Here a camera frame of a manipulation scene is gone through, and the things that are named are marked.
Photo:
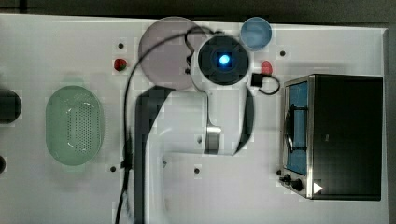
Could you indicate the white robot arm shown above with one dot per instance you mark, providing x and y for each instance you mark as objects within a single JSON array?
[{"x": 215, "y": 117}]

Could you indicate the silver black toaster oven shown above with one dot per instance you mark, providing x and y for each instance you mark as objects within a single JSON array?
[{"x": 332, "y": 137}]

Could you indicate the round lilac plate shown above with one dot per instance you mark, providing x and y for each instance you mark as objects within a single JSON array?
[{"x": 165, "y": 66}]

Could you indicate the pink toy strawberry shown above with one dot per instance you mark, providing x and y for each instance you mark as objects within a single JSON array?
[{"x": 266, "y": 68}]

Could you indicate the red green toy strawberry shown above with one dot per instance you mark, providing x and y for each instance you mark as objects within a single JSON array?
[{"x": 120, "y": 64}]

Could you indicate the blue bowl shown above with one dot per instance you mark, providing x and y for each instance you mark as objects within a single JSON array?
[{"x": 256, "y": 33}]

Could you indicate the green perforated colander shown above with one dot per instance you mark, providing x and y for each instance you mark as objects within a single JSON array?
[{"x": 75, "y": 125}]

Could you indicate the black round pan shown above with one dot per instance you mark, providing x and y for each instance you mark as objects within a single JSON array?
[{"x": 10, "y": 106}]

